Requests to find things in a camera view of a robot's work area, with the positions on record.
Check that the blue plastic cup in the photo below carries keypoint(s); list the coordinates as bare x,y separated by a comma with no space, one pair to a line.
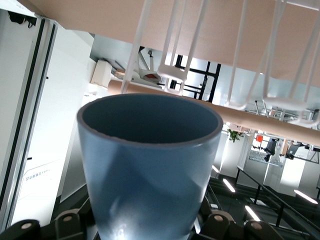
150,175

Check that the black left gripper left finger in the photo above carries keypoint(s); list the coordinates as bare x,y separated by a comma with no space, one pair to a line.
67,226

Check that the brown paper table cover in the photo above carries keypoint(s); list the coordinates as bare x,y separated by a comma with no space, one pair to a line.
220,37

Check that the black metal frame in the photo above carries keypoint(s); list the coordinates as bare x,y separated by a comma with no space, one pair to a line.
207,75

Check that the green potted plant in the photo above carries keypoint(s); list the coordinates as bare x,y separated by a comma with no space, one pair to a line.
235,135

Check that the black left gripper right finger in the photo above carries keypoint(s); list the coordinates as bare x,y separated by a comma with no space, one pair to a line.
217,226

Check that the black handrail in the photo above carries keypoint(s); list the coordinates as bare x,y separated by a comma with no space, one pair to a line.
275,197

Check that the white cardboard box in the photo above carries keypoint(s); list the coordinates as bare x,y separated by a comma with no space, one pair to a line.
100,72

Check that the long ceiling light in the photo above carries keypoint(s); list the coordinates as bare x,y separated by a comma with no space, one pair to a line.
252,213
305,196
228,185

